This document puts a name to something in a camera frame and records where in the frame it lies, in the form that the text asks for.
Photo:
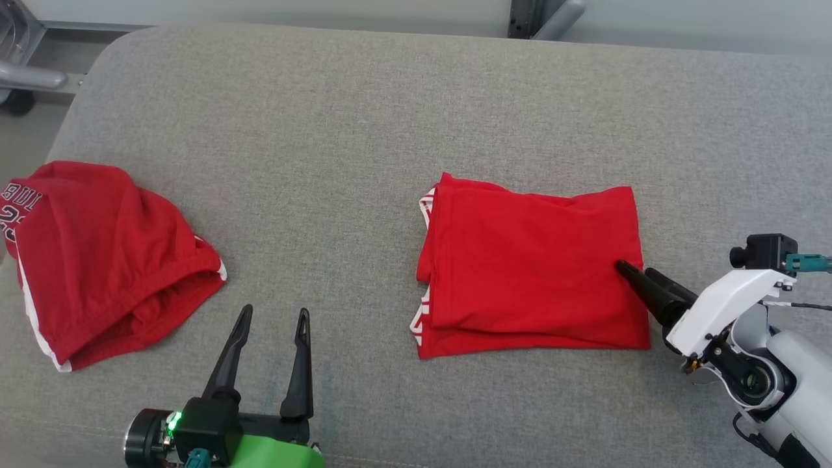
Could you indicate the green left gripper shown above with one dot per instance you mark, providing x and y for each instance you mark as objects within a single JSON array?
[{"x": 279, "y": 452}]

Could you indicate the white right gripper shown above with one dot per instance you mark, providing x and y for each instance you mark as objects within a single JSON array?
[{"x": 721, "y": 305}]

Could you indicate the red Bulls 23 jersey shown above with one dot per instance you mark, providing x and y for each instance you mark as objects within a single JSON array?
[{"x": 533, "y": 273}]

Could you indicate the red mesh basketball shorts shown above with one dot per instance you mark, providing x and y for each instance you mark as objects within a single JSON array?
[{"x": 97, "y": 260}]

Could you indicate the grey fabric sofa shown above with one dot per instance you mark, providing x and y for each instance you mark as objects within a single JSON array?
[{"x": 325, "y": 130}]

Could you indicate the black caster wheel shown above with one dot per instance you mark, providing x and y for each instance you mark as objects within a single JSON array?
[{"x": 19, "y": 103}]

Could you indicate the grey metal chair leg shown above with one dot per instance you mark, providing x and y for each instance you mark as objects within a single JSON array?
[{"x": 32, "y": 78}]

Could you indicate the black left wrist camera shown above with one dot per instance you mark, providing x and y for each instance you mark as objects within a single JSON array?
[{"x": 208, "y": 422}]

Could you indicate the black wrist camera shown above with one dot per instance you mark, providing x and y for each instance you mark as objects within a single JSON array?
[
  {"x": 770, "y": 250},
  {"x": 208, "y": 422}
]

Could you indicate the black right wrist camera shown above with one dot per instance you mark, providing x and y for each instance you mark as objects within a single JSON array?
[{"x": 770, "y": 250}]

